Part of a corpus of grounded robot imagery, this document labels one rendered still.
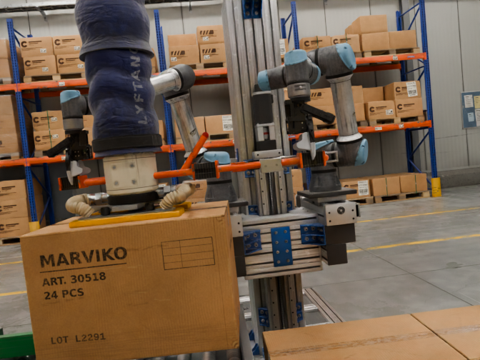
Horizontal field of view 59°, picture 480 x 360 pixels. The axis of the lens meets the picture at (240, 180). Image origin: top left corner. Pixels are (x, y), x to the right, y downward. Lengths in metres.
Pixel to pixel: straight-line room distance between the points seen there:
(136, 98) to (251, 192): 0.93
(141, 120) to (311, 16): 9.53
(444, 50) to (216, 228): 10.88
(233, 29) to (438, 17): 10.01
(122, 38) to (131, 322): 0.85
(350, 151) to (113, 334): 1.21
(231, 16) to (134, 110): 0.98
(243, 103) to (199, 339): 1.19
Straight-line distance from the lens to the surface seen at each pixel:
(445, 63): 11.81
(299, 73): 1.44
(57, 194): 10.26
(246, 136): 2.13
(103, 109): 1.40
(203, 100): 9.96
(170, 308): 1.32
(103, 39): 1.43
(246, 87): 2.14
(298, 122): 1.42
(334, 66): 1.89
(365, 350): 1.61
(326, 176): 2.00
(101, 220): 1.36
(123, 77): 1.40
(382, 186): 9.45
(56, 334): 1.44
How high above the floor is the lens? 1.23
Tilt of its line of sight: 3 degrees down
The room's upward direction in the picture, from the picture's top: 6 degrees counter-clockwise
